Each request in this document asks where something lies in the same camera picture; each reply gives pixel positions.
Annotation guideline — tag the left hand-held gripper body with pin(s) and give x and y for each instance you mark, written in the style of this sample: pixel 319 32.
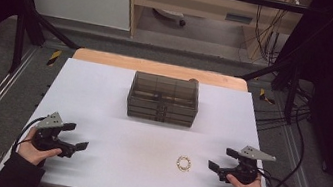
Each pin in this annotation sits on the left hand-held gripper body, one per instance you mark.
pixel 47 137

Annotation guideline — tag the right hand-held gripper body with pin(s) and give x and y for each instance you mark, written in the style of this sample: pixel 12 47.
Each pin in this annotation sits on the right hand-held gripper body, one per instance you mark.
pixel 245 170

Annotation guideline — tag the smoky transparent drawer organizer box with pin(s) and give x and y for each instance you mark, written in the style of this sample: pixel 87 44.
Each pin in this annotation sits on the smoky transparent drawer organizer box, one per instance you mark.
pixel 165 88

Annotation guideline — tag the person's left hand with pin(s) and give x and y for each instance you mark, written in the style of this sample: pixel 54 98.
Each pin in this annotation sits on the person's left hand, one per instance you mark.
pixel 30 153

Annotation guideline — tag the white table board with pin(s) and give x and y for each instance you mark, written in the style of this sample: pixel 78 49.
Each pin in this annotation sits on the white table board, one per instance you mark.
pixel 103 97

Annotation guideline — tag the wooden table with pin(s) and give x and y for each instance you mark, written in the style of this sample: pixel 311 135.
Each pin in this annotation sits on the wooden table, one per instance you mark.
pixel 109 59

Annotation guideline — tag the office chair base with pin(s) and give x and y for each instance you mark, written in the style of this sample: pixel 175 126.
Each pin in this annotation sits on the office chair base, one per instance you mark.
pixel 168 13

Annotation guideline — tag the light wooden desk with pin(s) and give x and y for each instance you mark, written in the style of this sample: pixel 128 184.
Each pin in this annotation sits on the light wooden desk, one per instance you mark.
pixel 186 0

